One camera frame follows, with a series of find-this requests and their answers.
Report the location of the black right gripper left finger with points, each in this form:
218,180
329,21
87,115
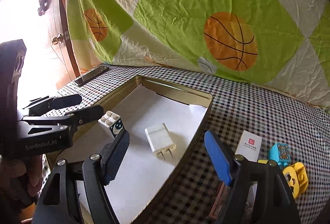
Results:
98,170

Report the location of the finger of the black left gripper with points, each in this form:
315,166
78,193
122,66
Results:
41,106
78,117

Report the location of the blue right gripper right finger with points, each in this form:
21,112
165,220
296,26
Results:
236,172

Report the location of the brown framed picture box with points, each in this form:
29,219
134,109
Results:
219,200

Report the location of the small white card box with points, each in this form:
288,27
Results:
249,146

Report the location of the blue bear toy brick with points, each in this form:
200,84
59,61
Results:
281,154

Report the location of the white usb charger plug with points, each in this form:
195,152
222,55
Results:
160,141

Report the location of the left human hand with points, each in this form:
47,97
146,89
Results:
12,169

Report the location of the white toy brick with face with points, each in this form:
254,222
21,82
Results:
112,123

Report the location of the black smartphone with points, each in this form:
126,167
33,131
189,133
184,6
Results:
85,78

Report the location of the checkered tablecloth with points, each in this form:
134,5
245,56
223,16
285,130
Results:
236,107

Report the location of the brass door knob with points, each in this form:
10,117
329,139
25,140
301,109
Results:
58,39

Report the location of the white paper tray liner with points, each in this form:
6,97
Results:
144,151

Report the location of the gold metal tin tray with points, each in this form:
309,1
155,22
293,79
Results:
159,100

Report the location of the brown wooden door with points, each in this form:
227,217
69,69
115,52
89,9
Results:
36,22

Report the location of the basketball pattern bed sheet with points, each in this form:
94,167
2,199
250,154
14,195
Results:
281,45

